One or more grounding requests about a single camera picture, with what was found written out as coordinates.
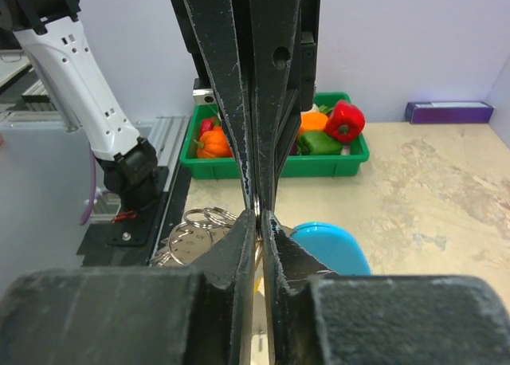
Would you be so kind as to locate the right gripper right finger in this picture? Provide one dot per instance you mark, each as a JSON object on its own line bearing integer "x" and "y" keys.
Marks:
{"x": 324, "y": 318}

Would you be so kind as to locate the purple box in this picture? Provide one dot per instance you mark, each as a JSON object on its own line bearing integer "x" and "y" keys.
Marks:
{"x": 448, "y": 112}

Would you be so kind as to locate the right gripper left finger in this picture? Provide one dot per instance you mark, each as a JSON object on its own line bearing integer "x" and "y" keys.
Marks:
{"x": 194, "y": 314}

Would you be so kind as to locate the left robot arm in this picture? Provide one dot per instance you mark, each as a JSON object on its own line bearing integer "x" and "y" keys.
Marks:
{"x": 244, "y": 49}

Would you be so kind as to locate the orange fruit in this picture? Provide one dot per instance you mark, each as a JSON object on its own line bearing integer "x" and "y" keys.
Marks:
{"x": 312, "y": 121}

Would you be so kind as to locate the red bell pepper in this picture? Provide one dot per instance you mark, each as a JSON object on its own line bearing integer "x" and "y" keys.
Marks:
{"x": 345, "y": 122}

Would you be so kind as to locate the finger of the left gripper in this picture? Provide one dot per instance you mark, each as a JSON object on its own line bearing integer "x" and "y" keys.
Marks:
{"x": 213, "y": 23}
{"x": 274, "y": 25}

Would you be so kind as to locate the orange pumpkin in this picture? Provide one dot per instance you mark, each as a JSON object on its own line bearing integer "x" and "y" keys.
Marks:
{"x": 213, "y": 144}

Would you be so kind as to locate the green bell pepper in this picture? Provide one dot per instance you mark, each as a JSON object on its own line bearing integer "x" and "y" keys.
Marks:
{"x": 318, "y": 143}

